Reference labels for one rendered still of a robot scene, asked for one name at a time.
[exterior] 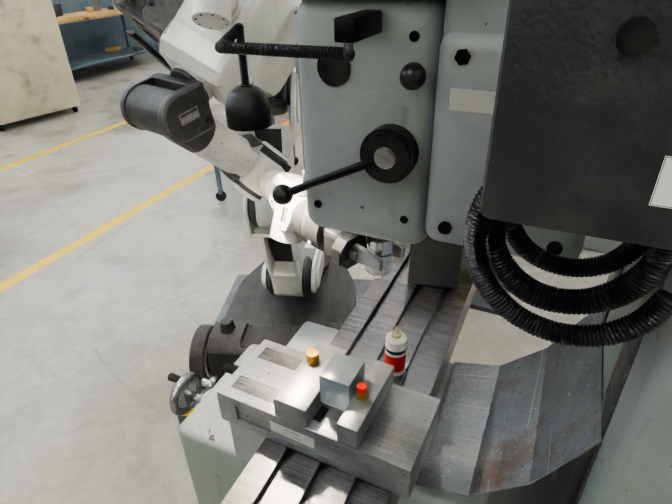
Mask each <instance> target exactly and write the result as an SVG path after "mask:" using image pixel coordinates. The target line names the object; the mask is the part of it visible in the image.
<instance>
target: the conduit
mask: <svg viewBox="0 0 672 504"><path fill-rule="evenodd" d="M482 187H483V186H481V189H480V190H478V194H475V198H473V202H471V206H470V210H468V214H467V218H466V222H465V226H464V235H463V251H464V258H465V262H466V266H467V270H468V273H469V274H470V277H471V278H472V281H473V284H474V285H475V288H477V291H479V292H480V295H482V298H484V299H485V301H486V302H487V304H488V305H490V307H491V308H493V310H494V311H496V312H497V314H500V316H501V317H503V319H507V322H511V324H512V325H515V327H518V328H519V329H522V330H523V332H526V331H527V333H528V334H532V336H536V337H537V338H539V337H540V338H541V339H542V340H543V339H545V340H546V341H550V342H551V343H553V342H555V343H556V344H558V343H560V344H561V345H563V344H565V345H566V346H568V345H570V346H572V347H573V346H574V345H575V346H576V347H579V346H581V347H582V348H583V347H584V346H586V347H587V348H588V347H590V346H591V347H592V348H594V347H595V346H596V347H598V348H599V347H600V346H602V347H604V346H605V345H607V346H610V345H615V344H619V345H620V343H621V342H622V343H625V342H626V341H628V342H630V340H631V339H632V340H635V338H640V336H645V334H646V333H648V334H649V333H650V330H651V331H654V329H655V328H658V327H659V325H662V324H663V321H665V322H666V320H667V318H670V316H671V315H672V293H670V292H668V291H666V290H662V289H658V291H657V293H654V295H653V296H651V297H650V299H647V302H644V304H643V305H641V307H638V309H637V310H635V311H634V312H632V313H631V314H628V316H626V315H625V317H624V318H623V317H621V319H617V320H616V321H615V320H613V322H611V321H609V323H607V322H605V323H604V324H603V323H601V324H600V325H599V324H598V323H597V324H596V325H595V324H593V325H592V326H591V325H590V324H589V325H588V326H587V325H586V324H585V325H584V326H583V325H580V326H579V325H577V324H576V325H574V324H572V325H570V324H569V323H568V324H567V325H566V324H565V323H563V324H562V323H561V322H559V323H558V322H557V321H556V322H554V321H553V320H551V321H550V319H546V317H544V318H543V317H542V316H539V315H538V314H537V315H535V312H534V313H532V312H531V311H528V309H525V307H522V305H519V302H516V300H513V298H511V297H510V295H508V293H507V292H505V290H503V287H501V285H503V286H504V288H506V289H507V291H509V292H510V293H511V294H513V295H514V297H517V298H518V299H520V300H521V301H522V302H525V303H526V304H530V306H534V307H535V308H539V309H543V310H544V311H546V310H548V312H551V311H552V312H553V313H556V312H557V313H558V314H560V313H563V314H566V313H567V314H568V315H570V314H571V313H572V314H573V315H575V314H578V315H580V314H583V315H585V314H586V313H587V314H589V315H590V314H591V313H593V314H595V313H596V312H597V313H601V312H606V311H611V309H612V310H615V309H616V308H620V307H621V306H622V307H623V306H625V305H628V304H630V303H632V302H634V301H635V300H639V298H641V297H643V295H646V294H647V293H648V292H651V290H652V289H655V286H658V283H660V282H662V279H665V276H666V275H668V272H669V271H671V268H672V250H666V249H660V248H654V247H651V248H650V247H649V246H643V245H637V244H631V243H625V242H622V244H621V245H620V244H619V246H617V247H616V248H614V249H613V250H611V251H610V252H609V251H608V252H607V253H604V255H603V254H601V255H600V256H599V255H597V257H596V256H594V257H590V258H589V257H587V258H583V259H582V258H580V259H578V258H576V259H574V258H573V259H571V258H569V259H568V258H567V257H566V258H564V256H563V257H561V256H557V255H554V254H551V252H550V253H548V251H545V250H542V248H540V246H537V244H535V242H533V240H531V238H529V236H528V235H527V233H526V231H524V228H523V226H522V225H521V224H515V223H509V222H504V221H498V220H492V219H488V218H486V217H484V216H483V215H482V212H481V209H480V201H481V194H482ZM506 239H507V242H509V245H511V246H512V248H513V249H514V251H516V252H517V254H519V255H520V257H522V258H523V259H524V260H526V262H529V264H533V266H536V267H537V268H540V269H541V270H544V271H545V272H546V271H548V272H549V273H553V274H557V275H558V276H559V275H562V276H565V275H566V276H567V277H569V276H571V277H572V278H573V277H576V278H578V277H581V278H583V277H584V276H585V277H586V278H587V277H589V276H590V277H593V276H596V277H597V276H598V275H600V276H602V274H604V275H606V274H607V273H610V274H611V272H615V271H616V270H620V268H624V266H628V264H632V261H636V259H640V256H643V254H644V253H647V254H644V257H642V258H641V260H639V262H637V263H636V265H633V267H631V268H630V269H629V270H627V272H624V274H621V276H617V278H614V280H611V281H610V282H609V281H607V283H603V285H602V284H600V285H599V286H598V285H596V287H594V286H593V287H592V288H591V287H589V288H588V289H587V288H585V289H582V288H581V289H580V290H579V289H577V290H576V289H573V290H572V289H569V290H568V289H564V288H562V289H561V288H560V287H559V288H557V287H553V286H551V287H550V285H547V284H544V283H543V282H541V283H540V281H537V279H534V278H533V277H531V276H530V275H529V274H528V273H526V272H525V271H523V270H524V269H521V267H519V264H517V262H516V261H515V259H513V256H511V253H509V252H510V251H509V250H508V247H507V245H506ZM647 250H649V251H647ZM491 268H492V270H491ZM493 272H494V273H493ZM494 275H496V276H494ZM496 278H497V279H498V281H499V282H501V285H500V284H499V282H498V281H497V279H496Z"/></svg>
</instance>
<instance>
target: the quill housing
mask: <svg viewBox="0 0 672 504"><path fill-rule="evenodd" d="M445 7H446V0H303V1H302V2H301V3H300V5H299V8H298V11H297V31H298V45H307V46H308V45H310V46H311V45H313V46H314V45H316V46H317V45H318V46H322V47H323V46H325V47H326V46H328V47H329V46H331V47H332V46H334V47H335V46H337V47H343V48H344V43H337V42H335V40H334V19H335V18H336V17H339V16H343V15H346V14H350V13H353V12H357V11H360V10H364V9H374V10H381V11H382V31H381V32H380V33H378V34H375V35H373V36H371V37H368V38H366V39H363V40H361V41H358V42H356V43H353V49H354V51H355V57H354V59H353V61H344V60H342V61H341V60H331V59H330V60H329V59H327V60H326V59H324V60H323V59H314V58H313V59H311V58H310V59H308V58H302V57H301V58H299V66H300V84H301V102H302V120H303V137H304V155H305V173H306V181H308V180H311V179H314V178H316V177H319V176H322V175H324V174H327V173H330V172H332V171H335V170H338V169H340V168H343V167H346V166H348V165H351V164H354V163H356V162H359V161H361V160H360V147H361V144H362V142H363V140H364V138H365V137H366V136H367V135H368V134H369V133H370V132H372V131H373V130H374V129H375V128H377V127H379V126H381V125H383V124H397V125H400V126H402V127H404V128H406V129H407V130H408V131H409V132H410V133H411V134H412V135H413V136H414V138H415V140H416V142H417V144H418V148H419V157H418V161H417V164H416V166H415V167H414V168H413V170H412V171H411V172H410V173H409V174H408V176H407V177H406V178H404V179H403V180H401V181H399V182H397V183H391V184H389V183H382V182H379V181H377V180H375V179H373V178H372V177H371V176H370V175H369V174H368V173H367V172H366V171H365V170H362V171H359V172H357V173H354V174H351V175H348V176H346V177H343V178H340V179H337V180H334V181H332V182H329V183H326V184H323V185H320V186H318V187H315V188H312V189H309V190H307V208H308V214H309V217H310V219H311V220H312V221H313V222H314V223H315V224H316V225H318V226H321V227H325V228H330V229H335V230H340V231H345V232H350V233H355V234H360V235H365V236H370V237H375V238H380V239H385V240H390V241H395V242H399V243H404V244H416V243H420V242H421V241H423V240H424V239H425V238H426V237H427V236H428V233H427V231H426V227H425V224H426V212H427V199H428V187H429V175H430V163H431V151H432V138H433V126H434V114H435V102H436V89H437V77H438V65H439V53H440V45H441V42H442V40H443V31H444V19H445ZM411 62H416V63H419V64H421V65H422V66H423V67H424V68H425V71H426V81H425V83H424V84H423V86H422V87H420V88H419V89H417V90H408V89H406V88H404V87H403V85H402V84H401V82H400V72H401V70H402V68H403V67H404V66H405V65H406V64H408V63H411Z"/></svg>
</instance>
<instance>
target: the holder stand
mask: <svg viewBox="0 0 672 504"><path fill-rule="evenodd" d="M462 250H463V246H462V245H457V244H452V243H447V242H442V241H437V240H434V239H432V238H431V237H430V236H429V235H428V236H427V237H426V238H425V239H424V240H423V241H421V242H420V243H416V244H410V257H409V273H408V283H412V284H421V285H429V286H438V287H447V288H455V289H456V288H457V287H458V281H459V273H460V266H461V258H462Z"/></svg>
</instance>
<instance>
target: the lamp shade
mask: <svg viewBox="0 0 672 504"><path fill-rule="evenodd" d="M225 112H226V120H227V127H228V128H229V129H231V130H234V131H243V132H248V131H258V130H262V129H266V128H268V127H270V126H271V125H272V124H273V121H272V109H271V104H270V102H269V100H268V97H267V95H266V92H265V91H264V90H263V89H261V88H259V87H258V86H256V85H253V84H249V85H246V86H243V85H242V84H240V85H238V86H236V87H235V88H234V89H232V90H231V91H230V92H229V93H228V96H227V101H226V107H225Z"/></svg>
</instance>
